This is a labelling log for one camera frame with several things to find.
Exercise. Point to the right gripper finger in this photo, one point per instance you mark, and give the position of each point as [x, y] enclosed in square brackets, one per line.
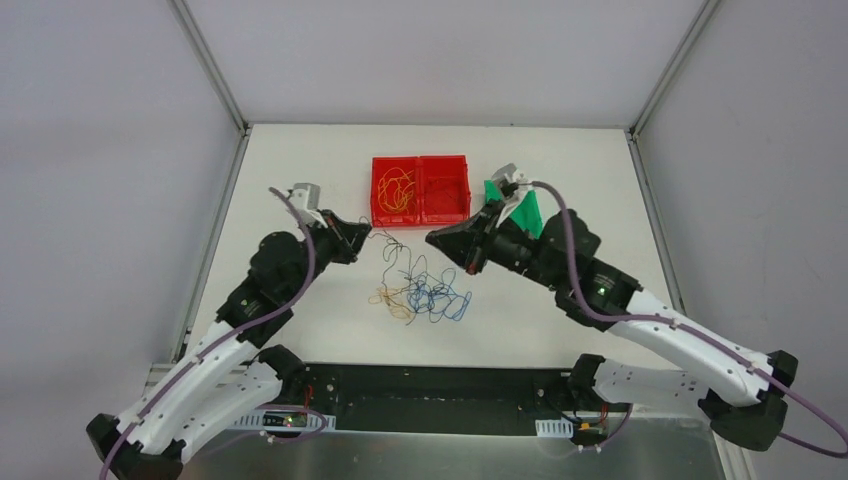
[458, 243]
[485, 221]

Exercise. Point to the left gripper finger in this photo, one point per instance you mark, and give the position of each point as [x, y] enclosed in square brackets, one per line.
[351, 249]
[347, 230]

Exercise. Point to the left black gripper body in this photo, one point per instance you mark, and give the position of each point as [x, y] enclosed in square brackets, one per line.
[333, 237]

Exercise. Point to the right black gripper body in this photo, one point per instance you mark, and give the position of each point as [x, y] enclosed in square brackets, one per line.
[484, 235]

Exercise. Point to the green plastic bin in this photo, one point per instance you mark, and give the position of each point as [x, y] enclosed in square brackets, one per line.
[525, 215]

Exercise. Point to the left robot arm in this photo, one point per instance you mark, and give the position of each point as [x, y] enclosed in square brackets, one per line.
[233, 369]

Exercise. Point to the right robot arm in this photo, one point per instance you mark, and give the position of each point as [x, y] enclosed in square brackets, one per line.
[710, 379]

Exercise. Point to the red plastic bin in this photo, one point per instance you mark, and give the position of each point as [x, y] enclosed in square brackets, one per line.
[419, 191]

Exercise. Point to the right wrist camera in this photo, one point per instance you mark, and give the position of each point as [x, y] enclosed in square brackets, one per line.
[513, 185]

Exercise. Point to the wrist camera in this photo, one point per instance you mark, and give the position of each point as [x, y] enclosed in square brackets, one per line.
[513, 185]
[305, 198]

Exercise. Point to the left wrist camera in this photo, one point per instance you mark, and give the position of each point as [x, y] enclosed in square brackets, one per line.
[305, 198]

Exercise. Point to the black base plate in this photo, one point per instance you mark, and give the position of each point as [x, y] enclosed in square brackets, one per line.
[437, 400]

